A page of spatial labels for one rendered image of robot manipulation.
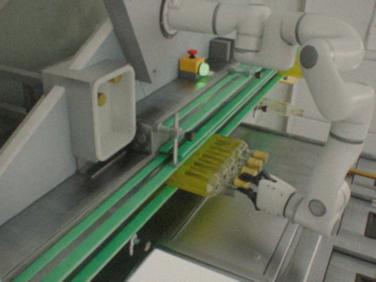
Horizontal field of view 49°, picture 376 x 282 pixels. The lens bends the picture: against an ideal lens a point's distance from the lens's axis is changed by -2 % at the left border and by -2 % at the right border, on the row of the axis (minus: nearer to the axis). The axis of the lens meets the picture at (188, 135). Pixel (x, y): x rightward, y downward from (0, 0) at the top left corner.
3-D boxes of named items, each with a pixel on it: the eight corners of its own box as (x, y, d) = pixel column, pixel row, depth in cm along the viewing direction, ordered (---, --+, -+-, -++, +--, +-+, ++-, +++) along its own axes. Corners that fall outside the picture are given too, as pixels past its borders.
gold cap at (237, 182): (232, 188, 125) (246, 192, 123) (233, 178, 123) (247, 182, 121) (236, 182, 128) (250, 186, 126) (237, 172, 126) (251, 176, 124)
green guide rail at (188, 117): (159, 129, 125) (183, 136, 122) (159, 126, 124) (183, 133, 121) (299, 23, 265) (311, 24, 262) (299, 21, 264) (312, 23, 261)
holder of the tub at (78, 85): (74, 172, 115) (97, 180, 112) (64, 76, 102) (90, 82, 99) (111, 145, 128) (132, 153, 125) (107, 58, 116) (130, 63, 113)
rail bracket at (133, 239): (101, 248, 113) (144, 267, 108) (100, 229, 110) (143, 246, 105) (110, 239, 116) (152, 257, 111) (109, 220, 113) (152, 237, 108)
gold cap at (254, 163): (248, 167, 136) (261, 170, 135) (245, 167, 133) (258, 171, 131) (251, 156, 136) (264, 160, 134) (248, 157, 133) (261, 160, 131)
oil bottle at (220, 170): (160, 171, 133) (222, 190, 125) (160, 155, 131) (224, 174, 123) (169, 163, 138) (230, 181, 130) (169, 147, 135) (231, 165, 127)
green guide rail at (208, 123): (159, 151, 128) (183, 158, 125) (159, 148, 128) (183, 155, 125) (297, 34, 268) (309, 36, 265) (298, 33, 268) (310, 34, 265)
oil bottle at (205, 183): (150, 180, 129) (215, 201, 121) (150, 164, 126) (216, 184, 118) (160, 171, 133) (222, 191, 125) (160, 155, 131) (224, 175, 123)
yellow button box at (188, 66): (177, 76, 158) (195, 80, 155) (178, 57, 154) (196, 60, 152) (186, 71, 163) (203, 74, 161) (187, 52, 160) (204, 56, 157)
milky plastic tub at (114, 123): (73, 156, 112) (99, 165, 109) (65, 76, 102) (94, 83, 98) (111, 131, 126) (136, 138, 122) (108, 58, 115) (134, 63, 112)
